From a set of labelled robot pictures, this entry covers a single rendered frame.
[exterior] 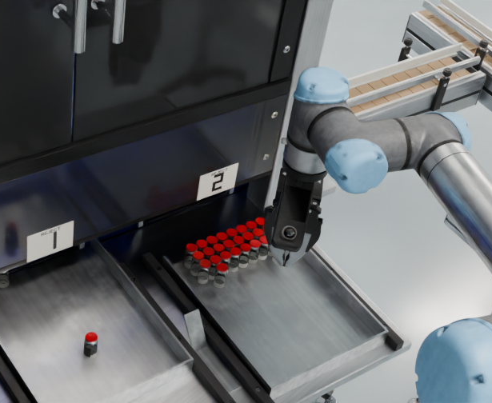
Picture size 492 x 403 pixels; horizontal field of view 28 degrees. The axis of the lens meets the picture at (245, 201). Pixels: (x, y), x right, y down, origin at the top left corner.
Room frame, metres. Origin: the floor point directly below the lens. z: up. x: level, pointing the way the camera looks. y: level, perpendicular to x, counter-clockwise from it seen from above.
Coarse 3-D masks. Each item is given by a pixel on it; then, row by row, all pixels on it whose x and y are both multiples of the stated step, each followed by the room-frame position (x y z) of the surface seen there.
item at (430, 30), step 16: (448, 0) 2.34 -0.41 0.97; (416, 16) 2.29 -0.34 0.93; (432, 16) 2.31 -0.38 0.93; (448, 16) 2.25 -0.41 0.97; (464, 16) 2.29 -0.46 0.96; (416, 32) 2.27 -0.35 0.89; (432, 32) 2.24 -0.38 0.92; (448, 32) 2.24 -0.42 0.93; (464, 32) 2.20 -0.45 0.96; (480, 32) 2.27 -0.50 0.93; (416, 48) 2.26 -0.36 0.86; (432, 48) 2.23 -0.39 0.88; (464, 48) 2.18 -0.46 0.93; (480, 48) 2.12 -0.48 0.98; (480, 64) 2.11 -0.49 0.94; (480, 96) 2.09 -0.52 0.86
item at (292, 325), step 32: (192, 288) 1.25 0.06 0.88; (224, 288) 1.27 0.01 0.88; (256, 288) 1.28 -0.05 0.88; (288, 288) 1.30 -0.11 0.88; (320, 288) 1.32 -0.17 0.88; (224, 320) 1.19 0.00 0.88; (256, 320) 1.21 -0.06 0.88; (288, 320) 1.22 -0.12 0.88; (320, 320) 1.24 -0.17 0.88; (352, 320) 1.25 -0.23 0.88; (256, 352) 1.13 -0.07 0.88; (288, 352) 1.15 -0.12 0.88; (320, 352) 1.16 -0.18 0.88; (352, 352) 1.16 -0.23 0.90; (288, 384) 1.06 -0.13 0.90
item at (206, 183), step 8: (224, 168) 1.41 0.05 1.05; (232, 168) 1.42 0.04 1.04; (200, 176) 1.37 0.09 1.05; (208, 176) 1.38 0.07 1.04; (224, 176) 1.41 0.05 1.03; (232, 176) 1.42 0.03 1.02; (200, 184) 1.37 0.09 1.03; (208, 184) 1.38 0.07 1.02; (216, 184) 1.40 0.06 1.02; (224, 184) 1.41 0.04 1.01; (232, 184) 1.42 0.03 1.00; (200, 192) 1.37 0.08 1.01; (208, 192) 1.39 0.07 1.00; (216, 192) 1.40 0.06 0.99
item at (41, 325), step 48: (96, 240) 1.30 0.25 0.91; (0, 288) 1.17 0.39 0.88; (48, 288) 1.19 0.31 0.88; (96, 288) 1.21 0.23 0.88; (0, 336) 1.06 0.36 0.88; (48, 336) 1.08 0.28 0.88; (144, 336) 1.12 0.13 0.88; (48, 384) 0.98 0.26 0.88; (96, 384) 1.00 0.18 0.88; (144, 384) 1.00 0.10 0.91
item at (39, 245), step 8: (64, 224) 1.18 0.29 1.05; (72, 224) 1.19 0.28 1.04; (40, 232) 1.15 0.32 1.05; (48, 232) 1.16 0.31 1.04; (64, 232) 1.18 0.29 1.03; (72, 232) 1.19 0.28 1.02; (32, 240) 1.14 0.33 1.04; (40, 240) 1.15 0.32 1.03; (48, 240) 1.16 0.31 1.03; (64, 240) 1.18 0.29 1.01; (72, 240) 1.20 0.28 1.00; (32, 248) 1.14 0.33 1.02; (40, 248) 1.15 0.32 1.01; (48, 248) 1.16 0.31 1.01; (56, 248) 1.17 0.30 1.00; (64, 248) 1.18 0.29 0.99; (32, 256) 1.14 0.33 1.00; (40, 256) 1.15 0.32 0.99
